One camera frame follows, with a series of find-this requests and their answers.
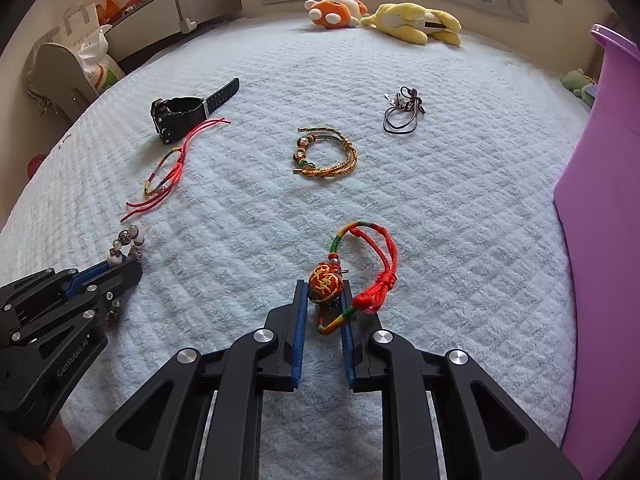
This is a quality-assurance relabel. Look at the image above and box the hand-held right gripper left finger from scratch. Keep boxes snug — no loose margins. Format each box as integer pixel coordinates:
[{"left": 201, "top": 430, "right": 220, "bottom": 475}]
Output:
[{"left": 65, "top": 280, "right": 307, "bottom": 480}]

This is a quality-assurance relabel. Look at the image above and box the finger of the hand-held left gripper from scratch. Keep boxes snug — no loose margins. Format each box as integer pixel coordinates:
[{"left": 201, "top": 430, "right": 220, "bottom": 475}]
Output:
[
  {"left": 10, "top": 260, "right": 143, "bottom": 346},
  {"left": 0, "top": 260, "right": 113, "bottom": 311}
]

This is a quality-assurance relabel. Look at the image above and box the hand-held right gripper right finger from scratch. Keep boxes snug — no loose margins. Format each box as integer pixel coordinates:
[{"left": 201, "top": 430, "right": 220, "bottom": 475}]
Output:
[{"left": 340, "top": 285, "right": 583, "bottom": 480}]

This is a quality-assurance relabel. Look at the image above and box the grey beaded bracelet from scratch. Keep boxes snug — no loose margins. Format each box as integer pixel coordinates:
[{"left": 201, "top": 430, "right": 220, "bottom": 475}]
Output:
[{"left": 102, "top": 225, "right": 148, "bottom": 328}]

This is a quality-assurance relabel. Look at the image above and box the red bracelet with orange ball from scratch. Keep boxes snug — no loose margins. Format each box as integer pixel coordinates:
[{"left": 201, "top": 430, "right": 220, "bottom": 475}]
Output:
[{"left": 307, "top": 221, "right": 399, "bottom": 336}]

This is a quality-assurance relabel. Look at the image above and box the red string bracelet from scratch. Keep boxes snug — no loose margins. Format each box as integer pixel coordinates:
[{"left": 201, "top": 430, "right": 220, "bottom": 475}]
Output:
[{"left": 120, "top": 117, "right": 232, "bottom": 223}]

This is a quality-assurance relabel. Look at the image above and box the black wrist watch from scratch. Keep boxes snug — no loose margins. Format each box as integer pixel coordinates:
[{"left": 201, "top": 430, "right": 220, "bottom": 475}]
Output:
[{"left": 150, "top": 77, "right": 241, "bottom": 143}]

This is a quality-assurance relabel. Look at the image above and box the yellow braided beaded bracelet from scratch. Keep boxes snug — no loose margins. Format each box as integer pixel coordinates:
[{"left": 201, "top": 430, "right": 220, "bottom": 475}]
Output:
[{"left": 291, "top": 127, "right": 359, "bottom": 180}]

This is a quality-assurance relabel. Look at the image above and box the dark cord charm necklace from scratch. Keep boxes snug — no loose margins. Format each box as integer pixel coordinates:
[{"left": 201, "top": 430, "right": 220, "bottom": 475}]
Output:
[{"left": 383, "top": 86, "right": 426, "bottom": 136}]

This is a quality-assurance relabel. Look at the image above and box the purple plastic basin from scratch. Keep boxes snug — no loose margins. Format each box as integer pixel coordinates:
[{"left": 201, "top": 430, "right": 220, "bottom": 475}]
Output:
[{"left": 552, "top": 22, "right": 640, "bottom": 466}]

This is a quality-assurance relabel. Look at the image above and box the grey chair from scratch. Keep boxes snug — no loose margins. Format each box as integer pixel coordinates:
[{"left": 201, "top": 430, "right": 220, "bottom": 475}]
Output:
[{"left": 22, "top": 42, "right": 98, "bottom": 123}]

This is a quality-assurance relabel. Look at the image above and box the light blue quilted bed blanket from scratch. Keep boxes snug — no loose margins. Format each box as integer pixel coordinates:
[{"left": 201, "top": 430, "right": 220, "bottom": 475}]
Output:
[{"left": 0, "top": 7, "right": 591, "bottom": 480}]

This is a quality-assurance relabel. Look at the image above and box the white paper bag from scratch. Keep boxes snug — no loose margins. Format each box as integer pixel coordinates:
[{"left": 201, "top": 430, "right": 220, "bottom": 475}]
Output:
[{"left": 50, "top": 2, "right": 108, "bottom": 61}]

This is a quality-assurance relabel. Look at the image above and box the orange and white plush toy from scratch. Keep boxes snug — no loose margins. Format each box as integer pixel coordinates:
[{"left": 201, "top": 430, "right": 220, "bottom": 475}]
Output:
[{"left": 305, "top": 0, "right": 371, "bottom": 30}]

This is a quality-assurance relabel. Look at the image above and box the yellow plush toy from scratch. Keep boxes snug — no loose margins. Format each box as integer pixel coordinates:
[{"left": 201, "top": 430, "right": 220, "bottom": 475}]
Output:
[{"left": 360, "top": 2, "right": 463, "bottom": 47}]

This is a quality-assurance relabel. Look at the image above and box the green plush toy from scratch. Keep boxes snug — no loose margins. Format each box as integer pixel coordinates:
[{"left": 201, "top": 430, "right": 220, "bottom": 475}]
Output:
[{"left": 560, "top": 68, "right": 598, "bottom": 106}]

